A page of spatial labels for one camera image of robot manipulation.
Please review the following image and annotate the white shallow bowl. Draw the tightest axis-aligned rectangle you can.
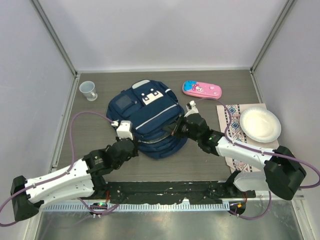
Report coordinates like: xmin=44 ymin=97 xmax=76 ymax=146
xmin=239 ymin=107 xmax=282 ymax=143

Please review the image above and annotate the patterned beige placemat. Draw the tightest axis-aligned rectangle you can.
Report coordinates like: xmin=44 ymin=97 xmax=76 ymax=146
xmin=216 ymin=103 xmax=279 ymax=173

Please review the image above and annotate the navy blue student backpack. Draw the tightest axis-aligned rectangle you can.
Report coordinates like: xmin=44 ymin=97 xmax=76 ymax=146
xmin=106 ymin=79 xmax=187 ymax=160

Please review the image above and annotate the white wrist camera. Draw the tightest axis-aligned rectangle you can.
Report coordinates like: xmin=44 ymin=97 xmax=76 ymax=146
xmin=184 ymin=100 xmax=199 ymax=117
xmin=111 ymin=120 xmax=134 ymax=140

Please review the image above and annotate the light blue footed cup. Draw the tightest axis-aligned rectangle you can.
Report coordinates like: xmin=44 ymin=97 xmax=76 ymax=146
xmin=79 ymin=81 xmax=98 ymax=102

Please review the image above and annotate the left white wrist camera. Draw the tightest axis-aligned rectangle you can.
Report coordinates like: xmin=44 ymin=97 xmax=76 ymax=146
xmin=111 ymin=120 xmax=134 ymax=140

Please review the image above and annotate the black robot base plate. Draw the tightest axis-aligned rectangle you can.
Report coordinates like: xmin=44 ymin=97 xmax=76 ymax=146
xmin=77 ymin=181 xmax=257 ymax=205

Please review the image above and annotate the white slotted cable duct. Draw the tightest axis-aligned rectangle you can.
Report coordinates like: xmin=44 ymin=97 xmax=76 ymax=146
xmin=43 ymin=200 xmax=230 ymax=212

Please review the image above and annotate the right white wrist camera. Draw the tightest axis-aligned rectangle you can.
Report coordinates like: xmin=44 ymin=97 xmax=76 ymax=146
xmin=184 ymin=100 xmax=199 ymax=117

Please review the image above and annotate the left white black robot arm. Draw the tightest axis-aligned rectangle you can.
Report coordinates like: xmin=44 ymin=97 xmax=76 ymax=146
xmin=10 ymin=138 xmax=138 ymax=222

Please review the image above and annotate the pink cartoon pencil case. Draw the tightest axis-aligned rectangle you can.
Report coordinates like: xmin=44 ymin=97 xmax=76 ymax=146
xmin=182 ymin=80 xmax=222 ymax=99

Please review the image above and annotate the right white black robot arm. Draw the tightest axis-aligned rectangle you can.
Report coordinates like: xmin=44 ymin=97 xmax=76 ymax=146
xmin=162 ymin=113 xmax=307 ymax=200

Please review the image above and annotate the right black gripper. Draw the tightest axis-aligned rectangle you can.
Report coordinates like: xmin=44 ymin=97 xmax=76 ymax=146
xmin=163 ymin=113 xmax=201 ymax=142

